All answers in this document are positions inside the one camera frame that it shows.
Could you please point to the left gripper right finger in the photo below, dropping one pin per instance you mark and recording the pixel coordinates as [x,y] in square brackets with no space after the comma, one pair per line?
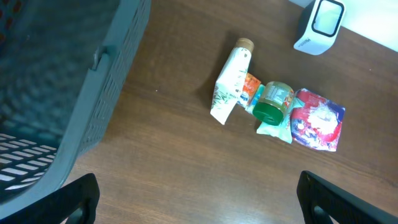
[323,202]

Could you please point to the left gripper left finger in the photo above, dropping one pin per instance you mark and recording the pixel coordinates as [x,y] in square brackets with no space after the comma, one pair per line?
[73,203]

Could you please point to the red purple snack bag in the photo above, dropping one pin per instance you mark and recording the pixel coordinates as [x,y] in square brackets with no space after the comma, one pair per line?
[318,123]

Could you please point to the mint toilet tissue pack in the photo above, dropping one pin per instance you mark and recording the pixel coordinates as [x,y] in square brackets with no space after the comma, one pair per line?
[283,130]

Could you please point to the green lid jar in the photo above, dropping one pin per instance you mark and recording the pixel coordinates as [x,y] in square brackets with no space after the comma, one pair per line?
[273,103]

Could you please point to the orange tissue packet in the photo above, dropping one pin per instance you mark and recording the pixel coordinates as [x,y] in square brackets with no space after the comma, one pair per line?
[251,84]

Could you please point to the white bamboo print tube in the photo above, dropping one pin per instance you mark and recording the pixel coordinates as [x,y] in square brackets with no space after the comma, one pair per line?
[230,82]

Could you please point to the teal tissue packet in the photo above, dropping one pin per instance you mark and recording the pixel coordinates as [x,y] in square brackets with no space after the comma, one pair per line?
[255,99]

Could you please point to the dark grey plastic basket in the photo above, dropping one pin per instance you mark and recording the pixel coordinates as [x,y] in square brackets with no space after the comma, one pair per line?
[63,66]

